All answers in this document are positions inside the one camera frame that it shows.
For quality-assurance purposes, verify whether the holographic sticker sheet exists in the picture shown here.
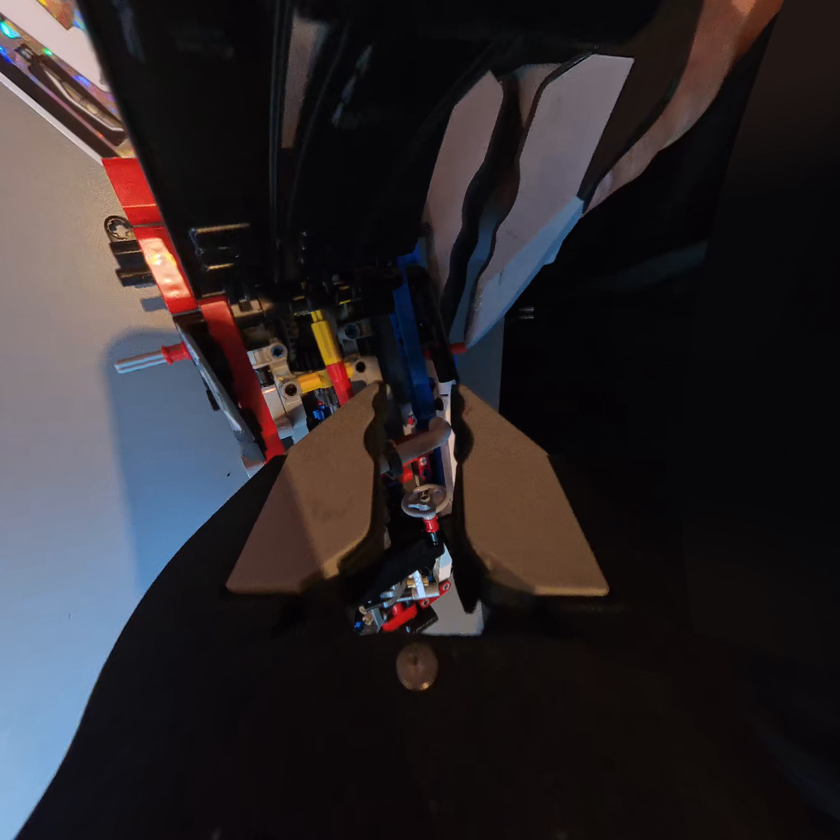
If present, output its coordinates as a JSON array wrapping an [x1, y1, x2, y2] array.
[[0, 0, 135, 158]]

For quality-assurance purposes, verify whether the toy brick vehicle model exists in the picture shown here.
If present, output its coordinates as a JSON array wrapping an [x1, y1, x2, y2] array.
[[77, 0, 470, 636]]

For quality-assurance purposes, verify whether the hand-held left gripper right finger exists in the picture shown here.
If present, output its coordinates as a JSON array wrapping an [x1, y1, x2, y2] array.
[[453, 385, 610, 613]]

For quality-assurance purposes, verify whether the white blue brick panel assembly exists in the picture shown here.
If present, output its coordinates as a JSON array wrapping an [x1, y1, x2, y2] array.
[[430, 338, 470, 522]]

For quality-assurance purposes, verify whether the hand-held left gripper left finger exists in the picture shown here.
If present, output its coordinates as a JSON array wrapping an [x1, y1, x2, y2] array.
[[226, 382, 389, 596]]

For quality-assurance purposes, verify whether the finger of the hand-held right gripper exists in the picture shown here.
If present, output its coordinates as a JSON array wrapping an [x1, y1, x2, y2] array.
[[423, 69, 522, 329], [451, 54, 636, 347]]

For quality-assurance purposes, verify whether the grey desk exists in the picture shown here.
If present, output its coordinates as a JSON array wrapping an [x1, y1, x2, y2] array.
[[0, 66, 506, 840]]

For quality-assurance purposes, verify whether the person's right hand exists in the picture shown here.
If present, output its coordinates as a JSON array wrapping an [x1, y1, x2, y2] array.
[[583, 0, 786, 212]]

